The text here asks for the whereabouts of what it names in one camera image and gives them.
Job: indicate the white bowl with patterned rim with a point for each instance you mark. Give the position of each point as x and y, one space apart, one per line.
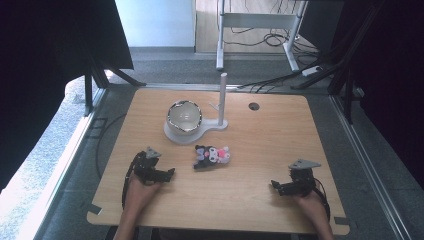
184 117

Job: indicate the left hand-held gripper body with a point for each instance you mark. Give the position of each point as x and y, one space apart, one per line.
146 165

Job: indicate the white stand with pole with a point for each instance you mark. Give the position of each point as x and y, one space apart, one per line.
222 110

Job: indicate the black metal stand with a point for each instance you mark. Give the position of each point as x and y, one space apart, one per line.
343 76
96 80

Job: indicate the black tape piece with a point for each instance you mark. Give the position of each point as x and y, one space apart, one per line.
94 209
342 220

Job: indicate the aluminium floor rail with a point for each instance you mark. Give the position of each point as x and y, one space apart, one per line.
70 156
366 160

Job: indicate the black curtain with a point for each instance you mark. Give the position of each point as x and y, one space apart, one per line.
393 83
50 66

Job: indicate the person's right hand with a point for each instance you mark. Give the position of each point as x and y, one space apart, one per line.
310 205

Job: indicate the white metal desk frame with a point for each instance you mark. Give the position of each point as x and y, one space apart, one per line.
256 20

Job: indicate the black and pink plush toy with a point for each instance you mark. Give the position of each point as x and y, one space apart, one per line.
212 156

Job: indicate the person's left hand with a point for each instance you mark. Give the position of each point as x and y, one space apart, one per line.
141 195

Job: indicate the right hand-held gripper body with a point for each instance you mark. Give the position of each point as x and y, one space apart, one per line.
302 176

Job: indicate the white power strip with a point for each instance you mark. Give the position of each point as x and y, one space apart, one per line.
311 70

